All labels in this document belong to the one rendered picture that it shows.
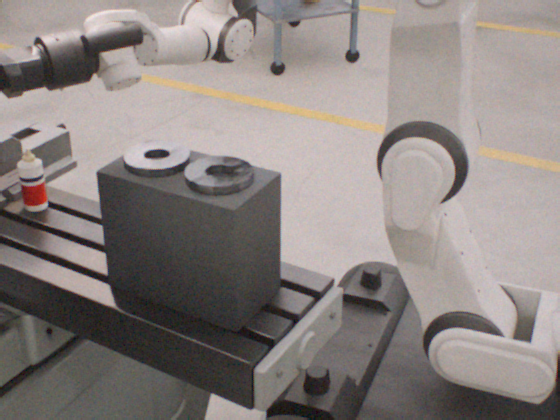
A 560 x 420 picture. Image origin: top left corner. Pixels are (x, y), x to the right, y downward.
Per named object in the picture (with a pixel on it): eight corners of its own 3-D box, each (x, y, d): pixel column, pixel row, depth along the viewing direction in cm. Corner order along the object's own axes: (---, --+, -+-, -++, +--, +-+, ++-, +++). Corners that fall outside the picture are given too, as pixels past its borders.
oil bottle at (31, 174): (36, 198, 146) (27, 140, 141) (53, 204, 144) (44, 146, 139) (19, 208, 143) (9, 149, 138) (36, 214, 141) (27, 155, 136)
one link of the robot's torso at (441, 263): (527, 331, 157) (478, 90, 139) (511, 398, 141) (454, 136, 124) (444, 332, 165) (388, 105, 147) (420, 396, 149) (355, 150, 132)
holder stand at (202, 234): (157, 248, 130) (148, 129, 120) (281, 289, 120) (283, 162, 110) (108, 286, 122) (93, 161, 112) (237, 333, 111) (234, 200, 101)
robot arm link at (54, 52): (-22, 35, 134) (49, 22, 139) (-11, 92, 139) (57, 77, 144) (4, 56, 125) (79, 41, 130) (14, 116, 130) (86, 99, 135)
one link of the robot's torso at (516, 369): (559, 346, 156) (572, 287, 149) (547, 416, 140) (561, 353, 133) (446, 321, 163) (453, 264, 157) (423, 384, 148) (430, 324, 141)
